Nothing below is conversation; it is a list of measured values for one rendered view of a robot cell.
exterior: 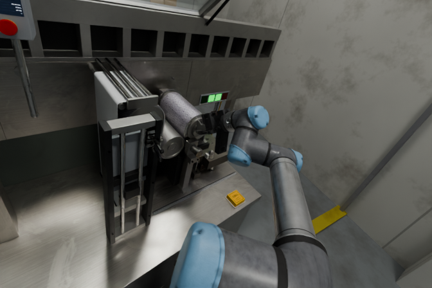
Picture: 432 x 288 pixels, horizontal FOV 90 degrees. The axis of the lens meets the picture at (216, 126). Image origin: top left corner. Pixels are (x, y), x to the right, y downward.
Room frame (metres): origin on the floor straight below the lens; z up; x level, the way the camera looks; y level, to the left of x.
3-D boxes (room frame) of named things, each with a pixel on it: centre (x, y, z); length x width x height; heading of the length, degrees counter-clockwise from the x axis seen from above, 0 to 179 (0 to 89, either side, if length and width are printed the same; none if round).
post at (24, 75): (0.43, 0.47, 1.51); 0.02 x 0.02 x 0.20
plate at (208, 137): (1.06, 0.08, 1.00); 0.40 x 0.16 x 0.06; 48
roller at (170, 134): (0.81, 0.25, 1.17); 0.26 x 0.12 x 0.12; 48
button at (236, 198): (0.78, -0.20, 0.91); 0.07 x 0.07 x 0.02; 48
